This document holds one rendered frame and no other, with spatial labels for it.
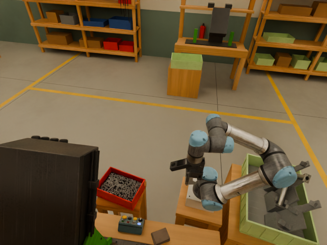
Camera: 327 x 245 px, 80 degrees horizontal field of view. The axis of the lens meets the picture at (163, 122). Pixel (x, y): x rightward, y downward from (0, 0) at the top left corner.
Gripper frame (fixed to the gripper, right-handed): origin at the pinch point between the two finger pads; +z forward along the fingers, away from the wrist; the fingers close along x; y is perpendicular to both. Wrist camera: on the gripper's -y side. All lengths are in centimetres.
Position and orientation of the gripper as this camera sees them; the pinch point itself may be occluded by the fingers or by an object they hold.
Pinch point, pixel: (185, 182)
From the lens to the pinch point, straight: 111.9
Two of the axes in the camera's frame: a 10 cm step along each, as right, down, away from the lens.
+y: 9.9, 1.1, -0.8
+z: -0.4, 7.8, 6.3
